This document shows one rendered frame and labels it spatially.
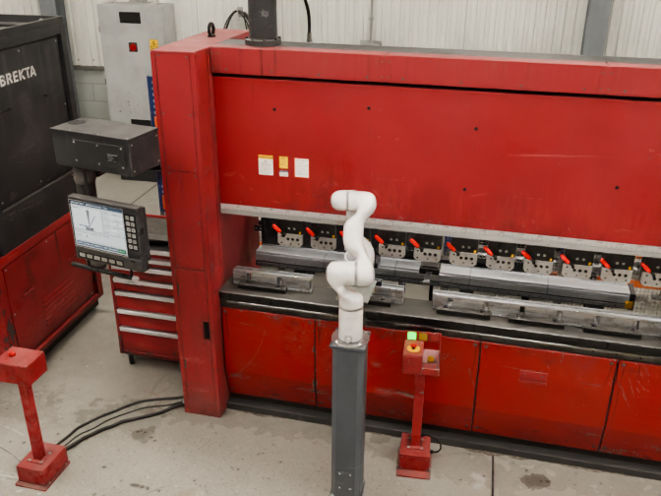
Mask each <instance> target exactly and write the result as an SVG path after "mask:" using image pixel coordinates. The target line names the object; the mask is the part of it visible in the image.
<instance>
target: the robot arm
mask: <svg viewBox="0 0 661 496"><path fill-rule="evenodd" d="M330 203H331V205H332V207H333V208H334V209H336V210H338V211H346V223H345V224H344V227H343V244H344V246H345V248H346V250H347V252H346V253H345V255H344V259H345V261H335V262H332V263H330V264H329V265H328V267H327V270H326V278H327V280H328V283H329V284H330V286H331V287H332V288H333V289H334V290H335V291H336V293H337V294H338V299H339V312H338V330H336V331H334V332H333V333H332V335H331V340H332V341H333V343H335V344H336V345H338V346H340V347H344V348H358V347H361V346H364V345H365V344H367V343H368V341H369V335H368V333H367V332H365V331H364V330H363V295H362V294H361V293H360V292H358V291H357V290H355V289H353V288H351V287H349V286H368V285H370V284H372V283H373V281H374V280H375V271H374V265H375V252H374V248H373V246H372V245H371V243H370V242H369V241H368V240H367V239H366V238H365V237H364V236H363V229H364V223H365V221H366V220H367V219H368V217H369V216H370V215H371V214H372V213H373V212H374V211H375V209H376V206H377V200H376V197H375V196H374V195H373V194H372V193H370V192H362V191H356V190H339V191H336V192H334V193H333V194H332V195H331V197H330Z"/></svg>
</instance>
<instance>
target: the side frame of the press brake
mask: <svg viewBox="0 0 661 496"><path fill-rule="evenodd" d="M214 34H216V37H208V31H204V32H201V33H198V34H195V35H192V36H189V37H186V38H183V39H180V40H177V41H174V42H171V43H168V44H166V45H163V46H161V47H158V48H155V49H152V50H150V62H151V72H152V82H153V93H154V103H155V113H156V123H157V128H158V129H159V130H157V131H158V141H159V151H160V161H161V174H162V184H163V194H164V204H165V214H166V224H167V234H168V244H169V255H170V265H171V274H172V285H173V295H174V305H175V315H176V326H177V336H178V345H179V355H180V366H181V376H182V386H183V396H184V406H185V412H190V413H195V414H201V415H207V416H213V417H218V418H221V417H222V415H223V414H224V412H225V410H226V409H227V402H228V400H229V399H230V391H229V387H228V382H227V377H226V373H225V366H224V351H223V336H222V322H221V307H220V298H219V294H218V292H219V291H220V289H221V288H222V287H223V286H224V285H225V283H226V282H227V281H228V280H229V279H230V277H233V269H234V268H235V267H236V266H242V267H251V268H259V269H260V268H261V266H259V265H256V250H257V249H258V248H259V247H260V234H259V231H258V230H255V225H259V217H251V216H242V215H233V214H223V213H222V212H221V209H220V193H219V177H218V161H217V145H216V130H215V114H214V98H213V82H212V76H214V75H216V74H218V73H212V72H211V69H210V46H212V45H215V44H217V43H219V42H222V41H224V40H227V39H245V38H246V37H245V36H248V37H249V30H228V29H215V33H214Z"/></svg>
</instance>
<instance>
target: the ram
mask: <svg viewBox="0 0 661 496"><path fill-rule="evenodd" d="M212 82H213V98H214V114H215V130H216V145H217V161H218V177H219V193H220V203H221V204H230V205H240V206H250V207H260V208H270V209H280V210H290V211H299V212H309V213H319V214H329V215H339V216H346V211H338V210H336V209H334V208H333V207H332V205H331V195H332V194H333V193H334V192H336V191H339V190H356V191H362V192H370V193H372V194H373V195H374V196H375V197H376V200H377V206H376V209H375V211H374V212H373V213H372V214H371V215H370V216H369V217H368V218H377V219H387V220H397V221H407V222H417V223H427V224H436V225H446V226H456V227H466V228H476V229H486V230H496V231H505V232H515V233H525V234H535V235H545V236H555V237H564V238H574V239H584V240H595V241H605V242H615V243H625V244H634V245H644V246H654V247H661V98H646V97H628V96H611V95H594V94H577V93H542V92H526V91H508V90H491V89H474V88H457V87H439V86H422V85H405V84H388V83H370V82H353V81H336V80H319V79H301V78H284V77H267V76H250V75H232V74H216V75H214V76H212ZM259 155H272V163H273V175H263V174H259ZM280 156H287V157H288V168H279V157H280ZM295 157H298V158H308V159H309V178H301V177H294V158H295ZM280 170H285V171H288V177H287V176H279V171H280ZM364 227H366V228H375V229H384V230H394V231H404V232H413V233H423V234H433V235H442V236H451V237H461V238H471V239H480V240H490V241H500V242H508V243H518V244H528V245H538V246H547V247H557V248H567V249H575V250H585V251H595V252H605V253H614V254H624V255H634V256H642V257H652V258H661V253H655V252H645V251H635V250H626V249H616V248H607V247H597V246H587V245H577V244H568V243H558V242H548V241H539V240H529V239H519V238H509V237H500V236H490V235H480V234H471V233H461V232H451V231H441V230H432V229H422V228H412V227H403V226H393V225H383V224H373V223H364Z"/></svg>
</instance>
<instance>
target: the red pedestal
mask: <svg viewBox="0 0 661 496"><path fill-rule="evenodd" d="M46 371H47V365H46V359H45V354H44V351H41V350H34V349H28V348H22V347H15V346H12V347H10V348H9V349H8V350H7V351H5V352H4V353H3V354H2V355H1V356H0V382H6V383H12V384H18V387H19V391H20V396H21V401H22V405H23V410H24V415H25V420H26V424H27V429H28V433H29V437H30V446H31V451H30V452H29V453H28V454H27V455H26V456H25V457H24V458H23V459H22V460H21V462H20V463H19V464H18V465H17V466H16V468H17V472H18V477H19V480H18V481H17V482H16V483H15V485H16V486H20V487H25V488H29V489H34V490H38V491H43V492H45V491H47V489H48V488H49V487H50V486H51V485H52V483H53V482H54V481H55V480H56V479H57V478H58V476H59V475H60V474H61V473H62V472H63V470H64V469H65V468H66V467H67V466H68V465H69V463H70V461H68V456H67V450H66V446H61V445H56V444H51V443H46V442H43V440H42V435H41V430H40V425H39V420H38V416H37V411H36V406H35V401H34V396H33V391H32V386H31V385H32V384H33V383H34V382H35V381H36V380H37V379H38V378H39V377H40V376H41V375H42V374H43V373H45V372H46Z"/></svg>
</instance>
